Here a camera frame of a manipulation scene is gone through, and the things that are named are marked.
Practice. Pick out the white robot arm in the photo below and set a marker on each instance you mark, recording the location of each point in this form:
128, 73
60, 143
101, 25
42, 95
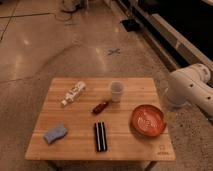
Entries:
190, 84

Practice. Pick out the orange ceramic bowl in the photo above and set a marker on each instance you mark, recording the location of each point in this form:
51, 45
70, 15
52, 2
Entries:
148, 120

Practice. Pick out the white plastic bottle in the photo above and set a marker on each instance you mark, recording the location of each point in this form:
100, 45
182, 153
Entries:
73, 93

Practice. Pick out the wooden table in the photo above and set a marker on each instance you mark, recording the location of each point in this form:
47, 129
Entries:
123, 142

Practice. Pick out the black white striped box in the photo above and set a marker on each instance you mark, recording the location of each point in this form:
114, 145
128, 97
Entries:
100, 137

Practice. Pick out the black floor plate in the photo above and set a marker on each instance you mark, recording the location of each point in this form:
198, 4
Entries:
130, 25

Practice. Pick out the blue sponge cloth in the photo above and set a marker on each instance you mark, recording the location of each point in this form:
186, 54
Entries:
55, 133

